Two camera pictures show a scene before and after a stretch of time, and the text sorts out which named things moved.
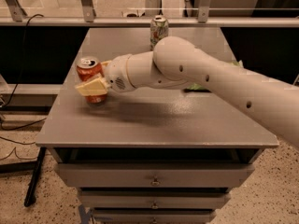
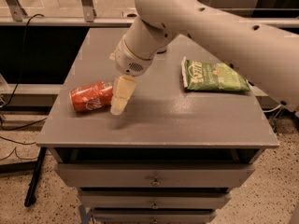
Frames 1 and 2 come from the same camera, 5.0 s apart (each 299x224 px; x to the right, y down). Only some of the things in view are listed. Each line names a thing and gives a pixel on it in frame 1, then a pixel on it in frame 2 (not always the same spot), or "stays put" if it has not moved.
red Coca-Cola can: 87,68 -> 92,96
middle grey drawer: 153,199 stays put
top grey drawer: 154,175 stays put
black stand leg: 31,194 stays put
